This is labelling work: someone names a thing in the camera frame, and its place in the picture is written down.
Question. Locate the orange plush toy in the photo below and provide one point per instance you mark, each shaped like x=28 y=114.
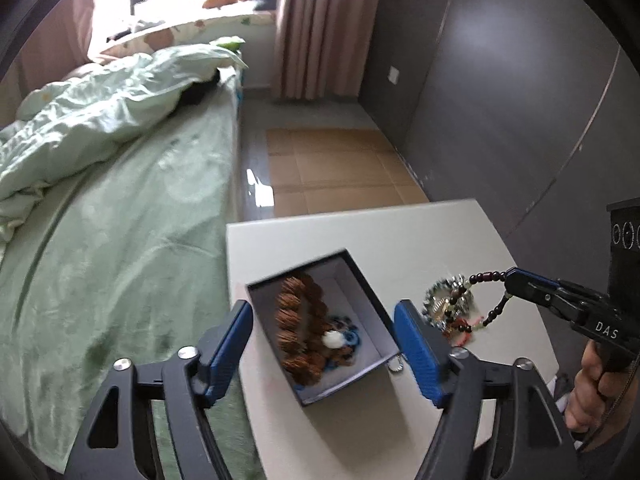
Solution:
x=220 y=1

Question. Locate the black jewelry box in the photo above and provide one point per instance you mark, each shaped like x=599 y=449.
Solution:
x=372 y=300

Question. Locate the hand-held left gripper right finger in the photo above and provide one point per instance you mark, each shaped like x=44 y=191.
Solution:
x=420 y=355

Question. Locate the grey cloth pile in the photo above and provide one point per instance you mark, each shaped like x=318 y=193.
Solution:
x=135 y=29

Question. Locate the person's right forearm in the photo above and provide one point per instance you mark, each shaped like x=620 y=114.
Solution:
x=617 y=450

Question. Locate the person's right hand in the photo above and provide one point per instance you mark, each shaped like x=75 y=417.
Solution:
x=592 y=385

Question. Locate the printed window seat cushion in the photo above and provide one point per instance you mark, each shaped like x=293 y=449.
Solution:
x=165 y=32

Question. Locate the white wall socket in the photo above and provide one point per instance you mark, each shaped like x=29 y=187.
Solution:
x=394 y=75

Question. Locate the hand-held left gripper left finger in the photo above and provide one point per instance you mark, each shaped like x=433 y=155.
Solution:
x=229 y=347

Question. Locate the pink curtain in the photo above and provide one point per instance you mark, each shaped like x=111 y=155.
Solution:
x=65 y=25
x=325 y=25

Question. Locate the green tissue pack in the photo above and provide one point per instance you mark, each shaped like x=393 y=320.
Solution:
x=231 y=44

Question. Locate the light green quilt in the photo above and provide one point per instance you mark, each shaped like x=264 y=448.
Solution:
x=100 y=110

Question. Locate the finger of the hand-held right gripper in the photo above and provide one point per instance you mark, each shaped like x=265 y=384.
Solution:
x=530 y=279
x=545 y=302

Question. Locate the white square table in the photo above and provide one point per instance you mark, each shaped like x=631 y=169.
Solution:
x=350 y=235

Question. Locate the grey wardrobe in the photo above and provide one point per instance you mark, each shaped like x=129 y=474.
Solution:
x=500 y=85

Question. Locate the bed with green sheet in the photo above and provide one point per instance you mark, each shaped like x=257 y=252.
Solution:
x=125 y=270

